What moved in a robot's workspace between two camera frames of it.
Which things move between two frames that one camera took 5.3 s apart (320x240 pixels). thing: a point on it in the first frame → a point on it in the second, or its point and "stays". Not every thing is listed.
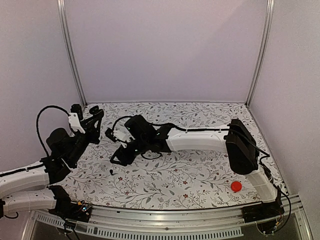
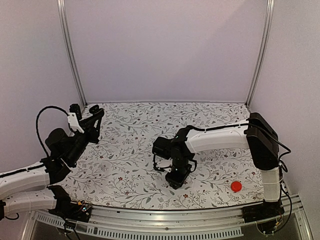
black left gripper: x=93 y=134 stays
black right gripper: x=125 y=159 → x=176 y=181
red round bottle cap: x=236 y=186 stays
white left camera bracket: x=74 y=120 stays
